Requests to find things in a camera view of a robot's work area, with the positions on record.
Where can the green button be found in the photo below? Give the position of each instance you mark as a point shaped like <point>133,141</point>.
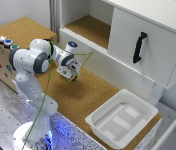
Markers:
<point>14,47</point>

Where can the white plastic box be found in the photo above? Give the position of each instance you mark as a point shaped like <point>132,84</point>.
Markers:
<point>121,121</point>

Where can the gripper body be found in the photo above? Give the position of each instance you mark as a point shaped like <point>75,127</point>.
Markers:
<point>67,69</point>

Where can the red button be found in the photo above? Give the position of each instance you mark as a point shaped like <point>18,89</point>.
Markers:
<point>1,38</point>

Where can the white cabinet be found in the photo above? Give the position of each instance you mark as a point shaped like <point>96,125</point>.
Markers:
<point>98,65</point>

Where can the white sliding door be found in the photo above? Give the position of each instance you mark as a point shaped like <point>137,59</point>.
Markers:
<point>154,40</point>

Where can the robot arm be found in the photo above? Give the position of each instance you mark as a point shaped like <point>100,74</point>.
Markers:
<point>28,63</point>

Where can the blue button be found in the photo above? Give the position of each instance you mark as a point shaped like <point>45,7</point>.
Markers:
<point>8,42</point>

